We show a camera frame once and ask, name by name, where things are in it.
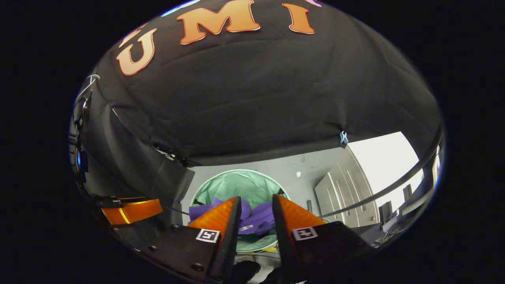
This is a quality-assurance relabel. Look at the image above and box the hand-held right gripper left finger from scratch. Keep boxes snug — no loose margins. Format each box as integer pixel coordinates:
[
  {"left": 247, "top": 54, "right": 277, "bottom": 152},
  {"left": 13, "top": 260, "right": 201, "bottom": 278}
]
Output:
[{"left": 132, "top": 196, "right": 243, "bottom": 283}]

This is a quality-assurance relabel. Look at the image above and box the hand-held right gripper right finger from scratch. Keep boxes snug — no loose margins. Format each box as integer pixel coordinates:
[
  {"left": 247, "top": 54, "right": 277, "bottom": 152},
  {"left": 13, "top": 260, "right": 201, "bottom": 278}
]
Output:
[{"left": 271, "top": 193, "right": 374, "bottom": 284}]

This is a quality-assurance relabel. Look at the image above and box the purple ribbed jacket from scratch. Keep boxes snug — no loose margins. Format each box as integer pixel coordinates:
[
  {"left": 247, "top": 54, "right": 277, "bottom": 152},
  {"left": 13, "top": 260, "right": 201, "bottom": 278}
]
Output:
[{"left": 189, "top": 197, "right": 277, "bottom": 236}]

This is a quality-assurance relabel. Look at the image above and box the green laundry hamper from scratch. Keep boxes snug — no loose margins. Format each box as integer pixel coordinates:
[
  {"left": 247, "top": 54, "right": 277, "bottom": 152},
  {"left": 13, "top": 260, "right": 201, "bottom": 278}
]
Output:
[{"left": 190, "top": 169, "right": 292, "bottom": 253}]

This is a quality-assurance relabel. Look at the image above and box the person's black shoe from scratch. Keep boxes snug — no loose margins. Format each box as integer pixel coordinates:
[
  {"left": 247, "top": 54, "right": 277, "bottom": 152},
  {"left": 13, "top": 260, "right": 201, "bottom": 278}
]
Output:
[
  {"left": 262, "top": 267, "right": 285, "bottom": 284},
  {"left": 231, "top": 260, "right": 262, "bottom": 284}
]

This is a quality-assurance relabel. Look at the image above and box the white cabinet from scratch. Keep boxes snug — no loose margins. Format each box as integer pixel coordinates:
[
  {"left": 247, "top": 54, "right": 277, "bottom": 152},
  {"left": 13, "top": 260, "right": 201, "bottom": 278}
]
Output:
[{"left": 314, "top": 131, "right": 425, "bottom": 229}]

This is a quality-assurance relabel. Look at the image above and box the black backdrop cloth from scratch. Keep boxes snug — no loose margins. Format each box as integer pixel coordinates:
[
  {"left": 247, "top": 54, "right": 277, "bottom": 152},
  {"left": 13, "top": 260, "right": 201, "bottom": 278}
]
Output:
[{"left": 71, "top": 0, "right": 441, "bottom": 206}]

